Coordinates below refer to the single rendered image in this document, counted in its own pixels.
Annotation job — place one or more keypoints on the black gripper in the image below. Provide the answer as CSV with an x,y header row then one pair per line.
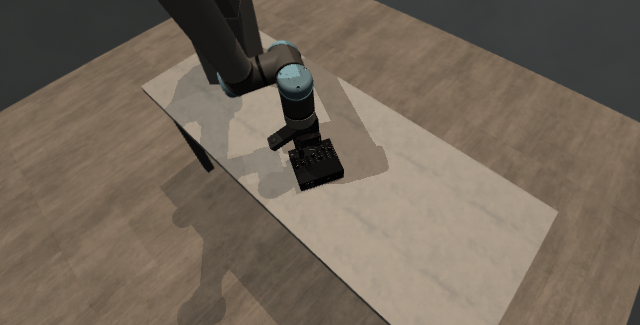
x,y
309,134

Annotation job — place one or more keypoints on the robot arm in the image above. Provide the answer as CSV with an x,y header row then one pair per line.
x,y
205,26

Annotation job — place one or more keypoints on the black lighting desk panel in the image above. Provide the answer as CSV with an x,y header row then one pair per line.
x,y
318,168

